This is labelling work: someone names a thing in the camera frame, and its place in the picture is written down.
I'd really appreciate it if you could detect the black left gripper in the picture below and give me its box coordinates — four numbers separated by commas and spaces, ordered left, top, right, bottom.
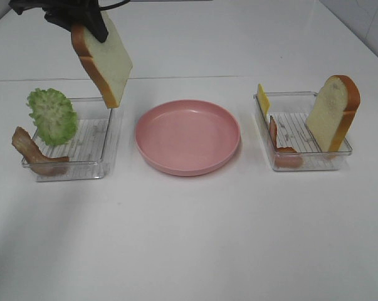
8, 0, 108, 43

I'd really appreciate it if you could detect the bread slice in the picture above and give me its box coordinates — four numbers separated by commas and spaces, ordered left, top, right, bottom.
71, 12, 133, 108
306, 75, 360, 152

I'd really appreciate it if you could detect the green lettuce leaf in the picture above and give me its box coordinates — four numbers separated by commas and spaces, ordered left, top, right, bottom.
27, 88, 78, 146

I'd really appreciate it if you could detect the bacon strip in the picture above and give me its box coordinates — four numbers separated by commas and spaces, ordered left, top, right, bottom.
11, 127, 70, 176
269, 116, 303, 169

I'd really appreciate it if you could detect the yellow cheese slice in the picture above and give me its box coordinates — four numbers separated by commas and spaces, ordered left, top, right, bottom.
256, 83, 270, 121

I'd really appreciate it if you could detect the left clear plastic tray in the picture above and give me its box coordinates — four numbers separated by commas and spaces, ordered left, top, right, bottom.
21, 98, 123, 182

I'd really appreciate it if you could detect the clear plastic tray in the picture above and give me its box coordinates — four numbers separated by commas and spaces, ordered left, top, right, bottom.
21, 98, 123, 182
253, 92, 352, 171

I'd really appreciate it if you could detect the pink round plate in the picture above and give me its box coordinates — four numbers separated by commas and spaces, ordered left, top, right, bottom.
135, 100, 241, 176

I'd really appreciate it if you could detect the right clear plastic tray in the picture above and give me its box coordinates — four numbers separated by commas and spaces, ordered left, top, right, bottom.
253, 92, 352, 171

